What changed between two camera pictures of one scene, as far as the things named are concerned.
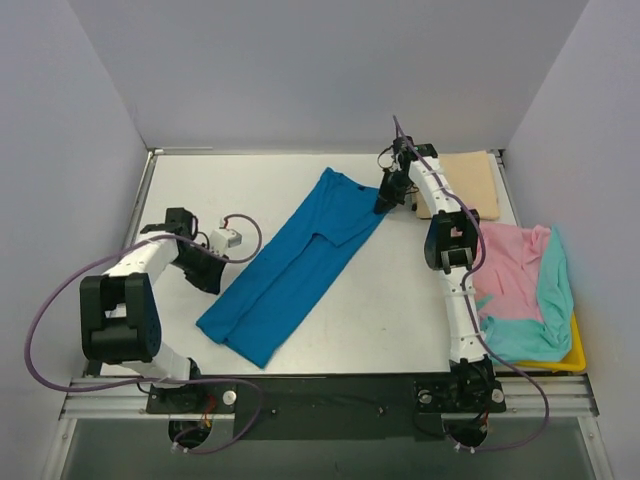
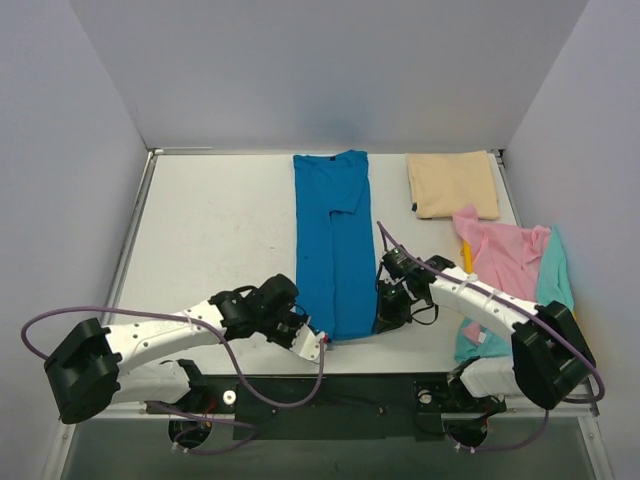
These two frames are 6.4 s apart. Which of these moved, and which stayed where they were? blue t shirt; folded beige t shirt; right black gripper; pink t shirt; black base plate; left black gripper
Moved: left black gripper; right black gripper; blue t shirt
Stayed: folded beige t shirt; pink t shirt; black base plate
